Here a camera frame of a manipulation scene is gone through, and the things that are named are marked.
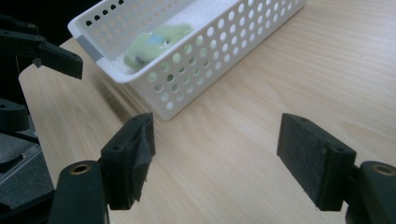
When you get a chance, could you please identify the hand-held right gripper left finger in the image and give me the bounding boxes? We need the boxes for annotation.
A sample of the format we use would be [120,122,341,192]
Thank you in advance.
[99,112,156,211]

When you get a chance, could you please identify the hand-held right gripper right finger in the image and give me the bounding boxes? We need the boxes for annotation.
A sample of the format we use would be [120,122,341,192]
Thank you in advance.
[276,112,358,213]

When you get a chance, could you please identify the green fuzzy sock blue patches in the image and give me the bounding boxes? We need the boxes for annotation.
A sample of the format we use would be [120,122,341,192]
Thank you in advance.
[123,32,167,73]

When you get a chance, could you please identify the white perforated plastic basket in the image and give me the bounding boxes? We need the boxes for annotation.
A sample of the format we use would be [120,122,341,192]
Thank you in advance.
[66,0,307,121]

